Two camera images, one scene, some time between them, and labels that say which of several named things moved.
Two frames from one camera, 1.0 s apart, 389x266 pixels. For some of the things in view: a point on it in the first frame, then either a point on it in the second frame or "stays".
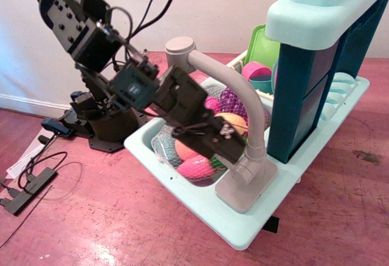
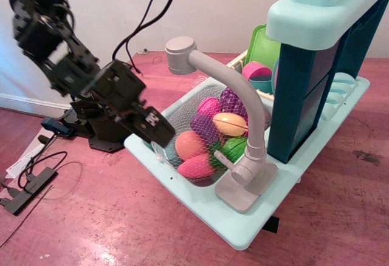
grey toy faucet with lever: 252,184 stays
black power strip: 16,205 stays
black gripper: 183,102 -> 115,95
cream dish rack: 240,59 stays
